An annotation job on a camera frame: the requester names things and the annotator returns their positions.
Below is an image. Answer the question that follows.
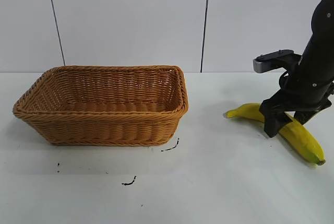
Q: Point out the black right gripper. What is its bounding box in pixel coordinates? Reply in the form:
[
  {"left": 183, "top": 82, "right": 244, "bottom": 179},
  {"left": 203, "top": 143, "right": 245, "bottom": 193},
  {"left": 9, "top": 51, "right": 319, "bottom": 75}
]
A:
[{"left": 260, "top": 77, "right": 334, "bottom": 138}]

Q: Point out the yellow banana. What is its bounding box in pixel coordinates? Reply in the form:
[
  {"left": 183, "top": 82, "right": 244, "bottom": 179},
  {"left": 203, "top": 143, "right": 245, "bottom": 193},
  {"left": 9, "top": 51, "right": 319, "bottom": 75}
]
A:
[{"left": 225, "top": 103, "right": 326, "bottom": 167}]

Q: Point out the brown woven wicker basket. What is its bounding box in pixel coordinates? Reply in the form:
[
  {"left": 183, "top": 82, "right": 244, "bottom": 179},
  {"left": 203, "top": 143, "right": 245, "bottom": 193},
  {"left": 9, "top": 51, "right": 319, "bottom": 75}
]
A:
[{"left": 12, "top": 64, "right": 189, "bottom": 147}]

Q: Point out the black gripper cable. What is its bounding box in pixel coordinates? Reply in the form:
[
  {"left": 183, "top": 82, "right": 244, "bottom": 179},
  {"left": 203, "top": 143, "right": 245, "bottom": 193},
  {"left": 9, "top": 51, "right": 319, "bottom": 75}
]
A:
[{"left": 277, "top": 70, "right": 297, "bottom": 93}]

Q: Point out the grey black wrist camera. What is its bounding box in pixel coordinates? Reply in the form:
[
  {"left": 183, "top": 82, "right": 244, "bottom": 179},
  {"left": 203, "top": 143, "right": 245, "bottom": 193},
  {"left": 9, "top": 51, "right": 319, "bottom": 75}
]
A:
[{"left": 252, "top": 49, "right": 303, "bottom": 75}]

